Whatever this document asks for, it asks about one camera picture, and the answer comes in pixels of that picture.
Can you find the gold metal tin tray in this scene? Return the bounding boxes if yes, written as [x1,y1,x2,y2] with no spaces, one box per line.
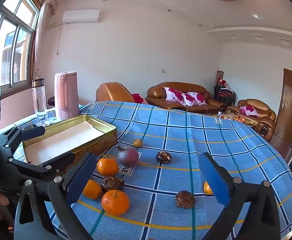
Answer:
[22,114,117,170]

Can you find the white air conditioner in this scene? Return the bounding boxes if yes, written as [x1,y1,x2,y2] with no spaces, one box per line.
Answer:
[62,10,100,24]

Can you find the coffee table with snacks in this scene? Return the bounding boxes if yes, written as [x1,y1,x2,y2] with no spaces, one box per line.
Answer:
[217,112,257,126]

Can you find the blue plaid blanket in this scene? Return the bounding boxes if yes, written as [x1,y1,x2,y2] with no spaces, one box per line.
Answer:
[0,101,292,240]

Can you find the clear glass bottle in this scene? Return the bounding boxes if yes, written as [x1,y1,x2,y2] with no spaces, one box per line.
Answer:
[32,78,50,127]

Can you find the brown wooden door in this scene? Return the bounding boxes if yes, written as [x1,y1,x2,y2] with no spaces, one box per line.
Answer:
[271,68,292,153]

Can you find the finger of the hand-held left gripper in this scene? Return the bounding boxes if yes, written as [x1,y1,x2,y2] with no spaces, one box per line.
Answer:
[2,125,46,150]
[7,152,76,182]

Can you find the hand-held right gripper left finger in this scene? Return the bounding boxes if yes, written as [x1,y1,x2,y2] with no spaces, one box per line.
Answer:
[14,152,97,240]

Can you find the floral pink pillow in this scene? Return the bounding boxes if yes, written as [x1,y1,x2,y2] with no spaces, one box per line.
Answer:
[240,106,260,117]
[182,92,208,106]
[164,87,184,101]

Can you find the red cushion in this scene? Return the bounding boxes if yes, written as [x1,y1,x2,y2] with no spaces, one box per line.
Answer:
[131,93,149,105]

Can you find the white power cord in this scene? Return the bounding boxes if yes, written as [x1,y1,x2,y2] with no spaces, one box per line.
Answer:
[56,24,62,55]

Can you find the brown leather sofa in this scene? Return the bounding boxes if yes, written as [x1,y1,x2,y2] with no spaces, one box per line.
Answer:
[147,82,226,113]

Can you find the stacked dark chairs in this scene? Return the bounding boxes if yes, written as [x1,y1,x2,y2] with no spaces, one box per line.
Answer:
[213,84,236,106]

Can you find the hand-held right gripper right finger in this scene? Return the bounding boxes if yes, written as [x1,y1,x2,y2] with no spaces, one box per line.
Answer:
[198,152,282,240]

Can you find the dark red pomegranate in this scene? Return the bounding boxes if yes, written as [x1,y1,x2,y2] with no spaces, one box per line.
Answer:
[116,144,139,167]

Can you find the pink electric kettle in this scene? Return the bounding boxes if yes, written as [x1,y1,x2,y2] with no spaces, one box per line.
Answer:
[54,71,81,120]

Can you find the window with metal frame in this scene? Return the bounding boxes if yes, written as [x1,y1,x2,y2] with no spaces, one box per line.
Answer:
[0,0,40,90]

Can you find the pink curtain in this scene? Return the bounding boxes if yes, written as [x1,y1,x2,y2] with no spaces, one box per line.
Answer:
[32,0,58,80]

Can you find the brown leather armchair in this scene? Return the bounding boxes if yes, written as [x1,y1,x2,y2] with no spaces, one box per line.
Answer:
[227,99,277,140]
[96,82,136,103]

